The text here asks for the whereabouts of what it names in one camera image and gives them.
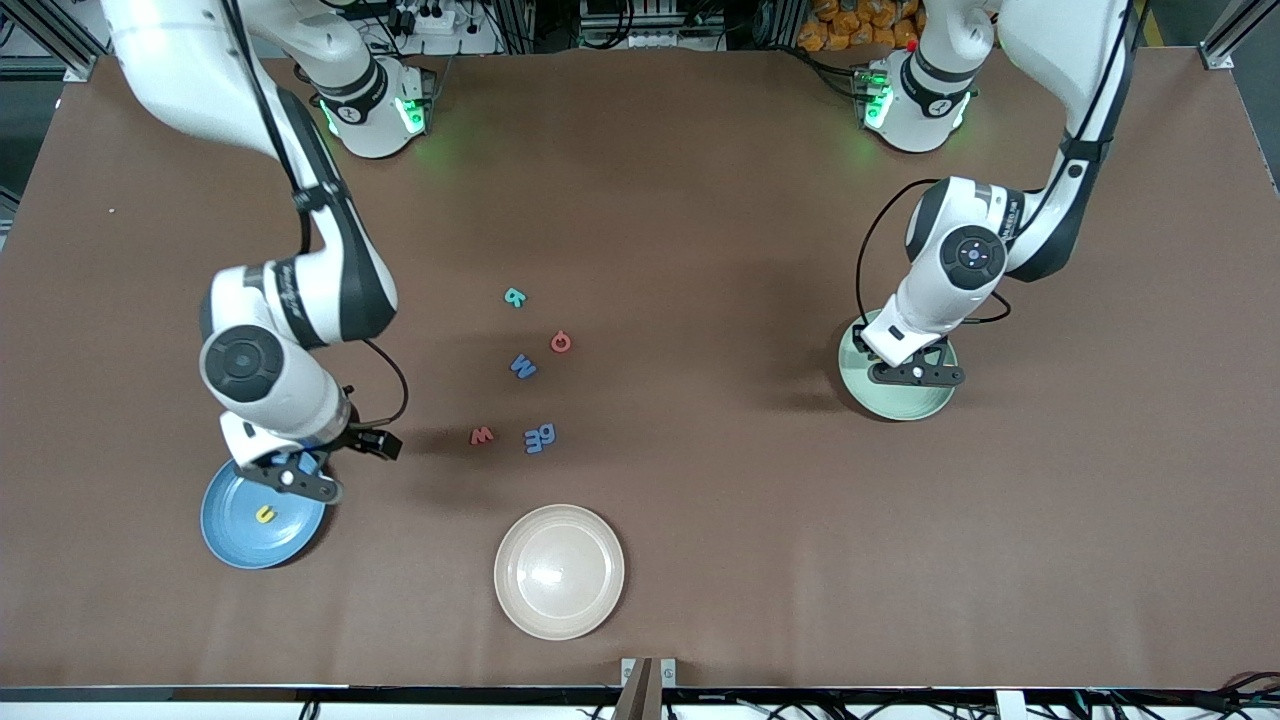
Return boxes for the black arm base connector plug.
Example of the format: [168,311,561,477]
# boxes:
[852,62,894,129]
[395,68,438,136]

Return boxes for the green plate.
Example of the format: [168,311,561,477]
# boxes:
[838,307,959,422]

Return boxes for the blue plate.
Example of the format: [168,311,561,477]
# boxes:
[200,445,328,571]

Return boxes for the beige plate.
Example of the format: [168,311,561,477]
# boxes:
[493,503,626,641]

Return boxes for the brown table cover sheet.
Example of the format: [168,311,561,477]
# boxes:
[0,48,1280,691]

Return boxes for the orange mesh bags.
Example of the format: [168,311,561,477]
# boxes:
[797,0,926,53]

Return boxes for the long white power strip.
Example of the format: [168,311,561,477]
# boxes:
[585,28,723,49]

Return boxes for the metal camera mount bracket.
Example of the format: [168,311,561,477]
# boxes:
[612,657,678,720]

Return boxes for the aluminium frame profile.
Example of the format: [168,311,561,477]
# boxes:
[0,0,151,83]
[1198,0,1280,71]

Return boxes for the tangled black floor cables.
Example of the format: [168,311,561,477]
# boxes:
[1080,672,1280,720]

